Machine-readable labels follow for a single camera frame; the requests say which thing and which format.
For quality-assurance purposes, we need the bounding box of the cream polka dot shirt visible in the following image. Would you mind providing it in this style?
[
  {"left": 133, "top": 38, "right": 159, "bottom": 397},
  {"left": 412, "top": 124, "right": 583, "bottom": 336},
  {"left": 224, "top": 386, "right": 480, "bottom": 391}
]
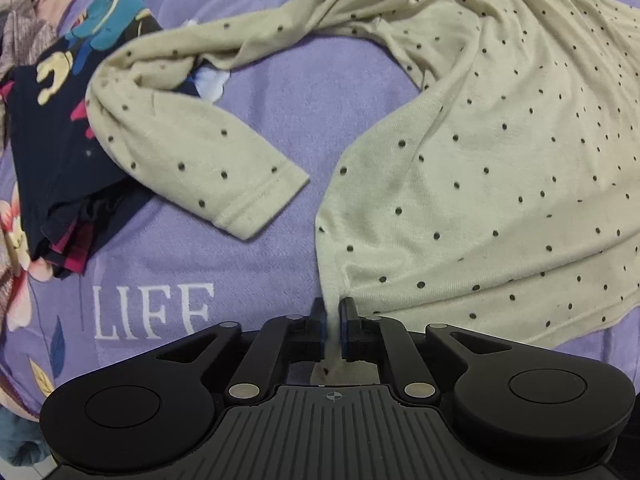
[{"left": 86, "top": 0, "right": 640, "bottom": 387}]

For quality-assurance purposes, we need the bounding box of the stack of navy printed clothes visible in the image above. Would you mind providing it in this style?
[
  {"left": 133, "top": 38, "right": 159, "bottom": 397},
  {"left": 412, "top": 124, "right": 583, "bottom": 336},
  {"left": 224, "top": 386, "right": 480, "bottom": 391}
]
[{"left": 0, "top": 0, "right": 201, "bottom": 281}]

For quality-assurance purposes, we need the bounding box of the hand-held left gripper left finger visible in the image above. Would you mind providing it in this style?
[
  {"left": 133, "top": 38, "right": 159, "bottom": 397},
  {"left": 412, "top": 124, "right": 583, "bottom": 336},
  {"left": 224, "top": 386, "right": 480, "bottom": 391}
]
[{"left": 156, "top": 298, "right": 329, "bottom": 403}]

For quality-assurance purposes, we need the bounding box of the small white cloth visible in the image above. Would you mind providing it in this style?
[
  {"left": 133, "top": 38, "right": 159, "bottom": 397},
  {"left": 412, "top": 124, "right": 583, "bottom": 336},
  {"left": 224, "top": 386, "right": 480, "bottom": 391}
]
[{"left": 187, "top": 19, "right": 231, "bottom": 103}]

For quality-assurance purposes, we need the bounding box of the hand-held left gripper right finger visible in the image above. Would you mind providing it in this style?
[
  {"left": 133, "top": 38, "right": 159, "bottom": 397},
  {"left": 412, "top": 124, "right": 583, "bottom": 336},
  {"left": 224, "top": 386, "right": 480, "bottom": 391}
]
[{"left": 340, "top": 297, "right": 512, "bottom": 405}]

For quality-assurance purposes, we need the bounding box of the purple floral bed sheet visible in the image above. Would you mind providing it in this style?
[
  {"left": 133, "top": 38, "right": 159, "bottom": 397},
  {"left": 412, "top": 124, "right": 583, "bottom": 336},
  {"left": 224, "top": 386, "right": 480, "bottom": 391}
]
[{"left": 0, "top": 0, "right": 640, "bottom": 461}]

